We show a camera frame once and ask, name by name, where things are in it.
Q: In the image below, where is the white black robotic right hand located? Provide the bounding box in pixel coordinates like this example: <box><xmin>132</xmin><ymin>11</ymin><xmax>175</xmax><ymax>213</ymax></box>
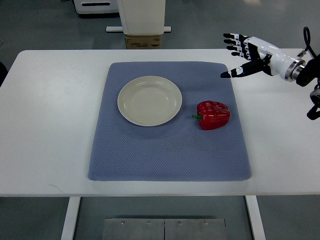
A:
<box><xmin>220</xmin><ymin>33</ymin><xmax>293</xmax><ymax>80</ymax></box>

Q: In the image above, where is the red bell pepper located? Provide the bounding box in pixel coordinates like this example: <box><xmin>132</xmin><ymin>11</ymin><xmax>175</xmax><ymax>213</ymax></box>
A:
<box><xmin>191</xmin><ymin>100</ymin><xmax>231</xmax><ymax>131</ymax></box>

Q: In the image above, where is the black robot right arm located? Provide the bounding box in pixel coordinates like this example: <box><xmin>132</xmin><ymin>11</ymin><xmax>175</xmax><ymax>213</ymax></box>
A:
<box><xmin>291</xmin><ymin>26</ymin><xmax>320</xmax><ymax>120</ymax></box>

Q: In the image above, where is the cream round plate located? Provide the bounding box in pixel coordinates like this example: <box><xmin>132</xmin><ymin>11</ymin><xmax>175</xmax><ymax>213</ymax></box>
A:
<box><xmin>117</xmin><ymin>75</ymin><xmax>183</xmax><ymax>127</ymax></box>

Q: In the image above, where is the metal floor plate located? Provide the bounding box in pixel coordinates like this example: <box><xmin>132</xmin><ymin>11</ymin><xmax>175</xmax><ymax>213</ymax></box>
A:
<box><xmin>102</xmin><ymin>218</ymin><xmax>228</xmax><ymax>240</ymax></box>

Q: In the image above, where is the blue textured mat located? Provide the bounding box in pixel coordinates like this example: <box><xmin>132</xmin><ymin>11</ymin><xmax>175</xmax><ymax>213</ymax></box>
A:
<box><xmin>88</xmin><ymin>61</ymin><xmax>251</xmax><ymax>182</ymax></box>

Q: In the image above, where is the cardboard box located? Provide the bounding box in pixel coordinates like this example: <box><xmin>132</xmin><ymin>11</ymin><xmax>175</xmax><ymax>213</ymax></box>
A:
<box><xmin>125</xmin><ymin>35</ymin><xmax>162</xmax><ymax>50</ymax></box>

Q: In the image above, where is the right white table leg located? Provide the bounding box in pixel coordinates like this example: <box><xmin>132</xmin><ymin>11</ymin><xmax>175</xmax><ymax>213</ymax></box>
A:
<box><xmin>245</xmin><ymin>195</ymin><xmax>266</xmax><ymax>240</ymax></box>

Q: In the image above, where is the white table leg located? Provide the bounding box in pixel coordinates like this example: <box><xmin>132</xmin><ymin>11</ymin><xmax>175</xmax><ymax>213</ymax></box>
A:
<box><xmin>60</xmin><ymin>196</ymin><xmax>81</xmax><ymax>240</ymax></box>
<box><xmin>245</xmin><ymin>195</ymin><xmax>266</xmax><ymax>240</ymax></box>

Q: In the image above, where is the white machine base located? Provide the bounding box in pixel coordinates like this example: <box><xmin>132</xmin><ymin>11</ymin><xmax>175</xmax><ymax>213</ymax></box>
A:
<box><xmin>72</xmin><ymin>0</ymin><xmax>119</xmax><ymax>15</ymax></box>

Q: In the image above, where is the left white table leg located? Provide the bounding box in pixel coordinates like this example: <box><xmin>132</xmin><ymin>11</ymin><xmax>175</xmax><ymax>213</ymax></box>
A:
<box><xmin>60</xmin><ymin>196</ymin><xmax>81</xmax><ymax>240</ymax></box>

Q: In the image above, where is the white pedestal column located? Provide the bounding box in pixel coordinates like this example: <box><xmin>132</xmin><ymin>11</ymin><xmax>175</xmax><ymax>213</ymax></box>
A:
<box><xmin>105</xmin><ymin>0</ymin><xmax>172</xmax><ymax>36</ymax></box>

